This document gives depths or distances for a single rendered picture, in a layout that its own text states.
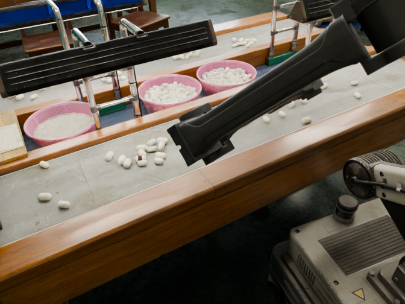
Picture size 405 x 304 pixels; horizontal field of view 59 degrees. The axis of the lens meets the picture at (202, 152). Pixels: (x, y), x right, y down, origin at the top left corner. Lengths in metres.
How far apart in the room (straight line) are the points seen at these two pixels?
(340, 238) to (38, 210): 0.95
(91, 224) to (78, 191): 0.17
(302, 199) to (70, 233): 1.44
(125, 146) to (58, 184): 0.25
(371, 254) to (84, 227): 0.89
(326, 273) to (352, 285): 0.08
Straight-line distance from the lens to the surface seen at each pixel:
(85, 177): 1.15
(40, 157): 1.26
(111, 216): 0.97
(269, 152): 1.14
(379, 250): 1.33
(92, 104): 1.27
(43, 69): 1.01
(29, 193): 1.16
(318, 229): 1.32
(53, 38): 3.33
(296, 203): 2.08
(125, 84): 1.60
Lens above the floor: 1.45
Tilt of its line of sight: 37 degrees down
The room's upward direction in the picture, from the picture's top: 3 degrees counter-clockwise
